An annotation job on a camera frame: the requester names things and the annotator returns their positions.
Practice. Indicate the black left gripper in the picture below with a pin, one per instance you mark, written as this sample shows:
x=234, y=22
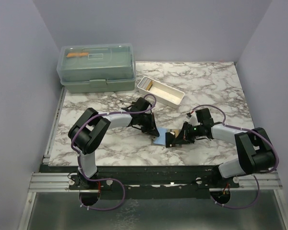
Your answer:
x=151, y=129

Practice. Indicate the stack of credit cards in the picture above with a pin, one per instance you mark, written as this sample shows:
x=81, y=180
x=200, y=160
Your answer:
x=144, y=83

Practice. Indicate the black gold card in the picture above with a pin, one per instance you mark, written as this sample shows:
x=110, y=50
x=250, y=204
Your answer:
x=170, y=138

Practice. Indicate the orange item inside box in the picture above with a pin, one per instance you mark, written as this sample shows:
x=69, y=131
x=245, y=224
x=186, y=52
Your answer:
x=77, y=54

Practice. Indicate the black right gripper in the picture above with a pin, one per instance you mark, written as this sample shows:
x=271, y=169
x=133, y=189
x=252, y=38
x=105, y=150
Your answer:
x=184, y=137

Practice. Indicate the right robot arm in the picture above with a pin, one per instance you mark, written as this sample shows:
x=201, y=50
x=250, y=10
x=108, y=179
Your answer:
x=255, y=152

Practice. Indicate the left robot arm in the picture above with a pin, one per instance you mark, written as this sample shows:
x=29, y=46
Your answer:
x=89, y=130

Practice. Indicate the beige card holder wallet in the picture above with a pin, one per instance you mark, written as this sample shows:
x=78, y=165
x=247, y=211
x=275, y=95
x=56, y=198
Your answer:
x=161, y=140

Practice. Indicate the green plastic storage box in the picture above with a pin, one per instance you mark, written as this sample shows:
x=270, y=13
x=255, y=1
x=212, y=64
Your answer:
x=107, y=68

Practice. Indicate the white rectangular card tray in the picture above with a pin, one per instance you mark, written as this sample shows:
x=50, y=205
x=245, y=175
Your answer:
x=164, y=94

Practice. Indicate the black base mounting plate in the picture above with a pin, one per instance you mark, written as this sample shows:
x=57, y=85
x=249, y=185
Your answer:
x=155, y=182

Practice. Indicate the aluminium rail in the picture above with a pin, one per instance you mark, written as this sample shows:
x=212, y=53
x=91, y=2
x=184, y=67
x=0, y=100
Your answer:
x=49, y=182

